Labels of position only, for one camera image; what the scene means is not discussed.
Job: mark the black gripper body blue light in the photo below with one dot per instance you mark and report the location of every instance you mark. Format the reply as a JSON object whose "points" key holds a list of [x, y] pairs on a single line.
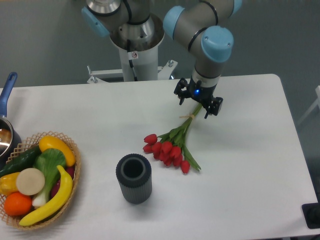
{"points": [[200, 93]]}

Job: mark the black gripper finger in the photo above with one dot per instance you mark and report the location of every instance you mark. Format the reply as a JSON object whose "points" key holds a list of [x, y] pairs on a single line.
{"points": [[213, 106], [182, 90]]}

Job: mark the red tulip bouquet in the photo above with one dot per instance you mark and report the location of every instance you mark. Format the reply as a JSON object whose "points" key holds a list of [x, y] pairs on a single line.
{"points": [[171, 147]]}

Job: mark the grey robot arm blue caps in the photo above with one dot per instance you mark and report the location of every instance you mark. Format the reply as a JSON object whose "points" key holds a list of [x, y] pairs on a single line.
{"points": [[137, 33]]}

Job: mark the dark grey ribbed vase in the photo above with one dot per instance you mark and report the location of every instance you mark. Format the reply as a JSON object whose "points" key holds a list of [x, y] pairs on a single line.
{"points": [[134, 175]]}

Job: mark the dark red vegetable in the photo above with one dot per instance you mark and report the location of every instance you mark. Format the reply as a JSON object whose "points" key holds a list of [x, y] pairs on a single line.
{"points": [[71, 171]]}

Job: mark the black device at edge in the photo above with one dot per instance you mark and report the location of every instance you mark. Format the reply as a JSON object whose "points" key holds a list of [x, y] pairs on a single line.
{"points": [[311, 212]]}

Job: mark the green bok choy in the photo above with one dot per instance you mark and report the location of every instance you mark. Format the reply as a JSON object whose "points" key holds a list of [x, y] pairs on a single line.
{"points": [[47, 163]]}

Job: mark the yellow banana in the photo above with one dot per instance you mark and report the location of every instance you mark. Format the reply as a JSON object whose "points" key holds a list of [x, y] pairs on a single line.
{"points": [[53, 205]]}

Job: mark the woven wicker basket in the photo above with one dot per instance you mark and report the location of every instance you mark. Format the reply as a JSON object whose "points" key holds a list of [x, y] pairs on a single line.
{"points": [[26, 144]]}

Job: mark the green cucumber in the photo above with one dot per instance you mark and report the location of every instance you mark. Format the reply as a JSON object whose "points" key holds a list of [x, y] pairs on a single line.
{"points": [[23, 161]]}

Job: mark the beige round disc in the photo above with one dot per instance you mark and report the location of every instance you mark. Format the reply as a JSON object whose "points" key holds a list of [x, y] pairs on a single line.
{"points": [[30, 181]]}

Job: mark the yellow bell pepper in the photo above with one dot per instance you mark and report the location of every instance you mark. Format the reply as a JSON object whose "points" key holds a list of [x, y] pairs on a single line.
{"points": [[8, 183]]}

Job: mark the orange fruit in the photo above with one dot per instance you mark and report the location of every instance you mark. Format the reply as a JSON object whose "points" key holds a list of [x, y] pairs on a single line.
{"points": [[17, 204]]}

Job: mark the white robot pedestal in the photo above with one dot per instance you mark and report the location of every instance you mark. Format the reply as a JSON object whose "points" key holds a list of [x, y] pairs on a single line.
{"points": [[135, 66]]}

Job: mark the white frame at right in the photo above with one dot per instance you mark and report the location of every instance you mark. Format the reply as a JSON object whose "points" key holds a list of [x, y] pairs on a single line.
{"points": [[312, 110]]}

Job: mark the blue handled saucepan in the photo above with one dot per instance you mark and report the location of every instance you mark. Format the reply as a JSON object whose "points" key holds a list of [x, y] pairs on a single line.
{"points": [[9, 138]]}

